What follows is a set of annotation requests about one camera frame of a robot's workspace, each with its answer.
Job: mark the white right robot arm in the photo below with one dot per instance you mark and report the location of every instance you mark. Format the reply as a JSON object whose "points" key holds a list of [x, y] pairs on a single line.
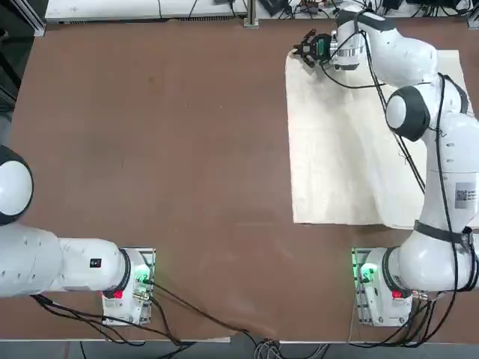
{"points": [[404, 48]]}

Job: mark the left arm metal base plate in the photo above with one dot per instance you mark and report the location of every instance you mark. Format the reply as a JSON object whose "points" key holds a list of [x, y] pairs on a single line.
{"points": [[149, 258]]}

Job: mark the white board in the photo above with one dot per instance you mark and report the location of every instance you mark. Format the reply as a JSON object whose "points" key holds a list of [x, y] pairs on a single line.
{"points": [[112, 7]]}

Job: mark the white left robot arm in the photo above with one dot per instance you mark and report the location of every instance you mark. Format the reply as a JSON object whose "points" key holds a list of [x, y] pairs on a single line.
{"points": [[75, 265]]}

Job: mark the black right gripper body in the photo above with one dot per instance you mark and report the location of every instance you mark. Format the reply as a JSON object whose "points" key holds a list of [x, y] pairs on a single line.
{"points": [[317, 45]]}

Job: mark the cream white tablecloth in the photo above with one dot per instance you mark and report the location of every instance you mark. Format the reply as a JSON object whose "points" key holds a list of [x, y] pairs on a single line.
{"points": [[337, 149]]}

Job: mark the black power adapter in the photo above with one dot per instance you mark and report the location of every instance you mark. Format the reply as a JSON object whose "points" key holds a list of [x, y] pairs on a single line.
{"points": [[273, 5]]}

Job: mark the aluminium frame post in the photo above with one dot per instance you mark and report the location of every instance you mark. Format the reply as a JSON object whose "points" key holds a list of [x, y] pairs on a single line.
{"points": [[474, 22], [250, 15], [37, 22]]}

